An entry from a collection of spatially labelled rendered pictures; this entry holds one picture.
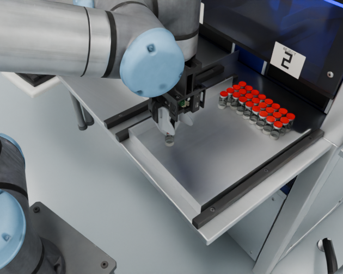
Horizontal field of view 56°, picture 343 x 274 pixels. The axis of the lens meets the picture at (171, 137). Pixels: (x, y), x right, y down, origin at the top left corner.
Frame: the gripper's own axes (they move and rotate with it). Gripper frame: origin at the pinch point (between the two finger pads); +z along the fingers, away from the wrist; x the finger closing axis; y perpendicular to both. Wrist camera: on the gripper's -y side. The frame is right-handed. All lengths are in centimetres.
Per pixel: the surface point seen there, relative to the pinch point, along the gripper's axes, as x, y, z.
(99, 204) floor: -5, -51, 94
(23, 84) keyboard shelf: -17, -55, 14
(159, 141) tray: -1.2, -1.6, 5.5
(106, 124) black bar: -9.0, -12.7, 3.9
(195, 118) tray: 10.6, -2.4, 5.3
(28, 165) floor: -24, -99, 94
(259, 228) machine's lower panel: 32, 16, 60
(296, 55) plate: 30.5, 8.2, -11.1
